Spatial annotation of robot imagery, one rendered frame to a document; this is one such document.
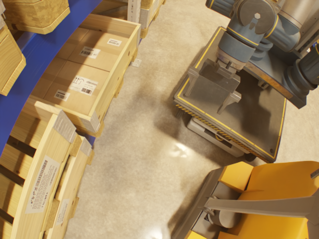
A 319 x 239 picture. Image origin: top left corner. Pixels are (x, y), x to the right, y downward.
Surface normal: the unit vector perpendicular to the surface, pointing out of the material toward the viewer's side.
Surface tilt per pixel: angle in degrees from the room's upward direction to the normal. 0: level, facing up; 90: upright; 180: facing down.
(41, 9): 90
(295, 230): 45
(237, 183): 22
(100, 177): 0
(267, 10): 61
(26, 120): 0
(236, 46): 66
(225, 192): 0
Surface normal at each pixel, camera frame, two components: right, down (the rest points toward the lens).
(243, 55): 0.11, 0.72
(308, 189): -0.47, -0.65
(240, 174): -0.16, -0.55
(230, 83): -0.40, 0.54
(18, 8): -0.28, 0.87
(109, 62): 0.16, -0.37
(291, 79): -0.23, -0.29
